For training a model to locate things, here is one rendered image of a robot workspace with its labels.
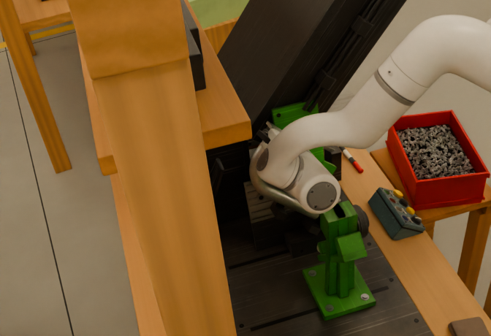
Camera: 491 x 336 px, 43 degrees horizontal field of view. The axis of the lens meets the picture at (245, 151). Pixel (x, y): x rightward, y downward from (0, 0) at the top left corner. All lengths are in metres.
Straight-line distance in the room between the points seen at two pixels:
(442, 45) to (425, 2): 3.72
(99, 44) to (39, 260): 2.58
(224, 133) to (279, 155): 0.19
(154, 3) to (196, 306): 0.41
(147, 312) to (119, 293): 1.72
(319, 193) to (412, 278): 0.49
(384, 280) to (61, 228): 1.97
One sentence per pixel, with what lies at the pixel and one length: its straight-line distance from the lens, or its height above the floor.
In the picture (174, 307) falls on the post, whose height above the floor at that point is 1.51.
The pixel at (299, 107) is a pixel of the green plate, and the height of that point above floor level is 1.26.
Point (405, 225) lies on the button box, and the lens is 1.64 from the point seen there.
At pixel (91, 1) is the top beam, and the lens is 0.52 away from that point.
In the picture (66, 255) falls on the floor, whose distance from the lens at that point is 3.05.
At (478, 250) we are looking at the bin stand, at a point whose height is 0.57.
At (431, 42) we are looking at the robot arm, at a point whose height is 1.60.
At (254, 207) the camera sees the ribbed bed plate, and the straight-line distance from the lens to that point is 1.58.
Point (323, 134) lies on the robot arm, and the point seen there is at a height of 1.43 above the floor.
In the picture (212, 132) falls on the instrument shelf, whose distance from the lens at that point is 0.99.
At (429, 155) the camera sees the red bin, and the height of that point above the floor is 0.87.
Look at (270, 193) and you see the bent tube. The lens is 1.51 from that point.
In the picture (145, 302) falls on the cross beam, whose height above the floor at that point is 1.28.
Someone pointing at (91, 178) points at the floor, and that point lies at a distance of 3.41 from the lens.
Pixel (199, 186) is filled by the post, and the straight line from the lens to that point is 0.65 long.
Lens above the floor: 2.13
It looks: 39 degrees down
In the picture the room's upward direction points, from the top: 7 degrees counter-clockwise
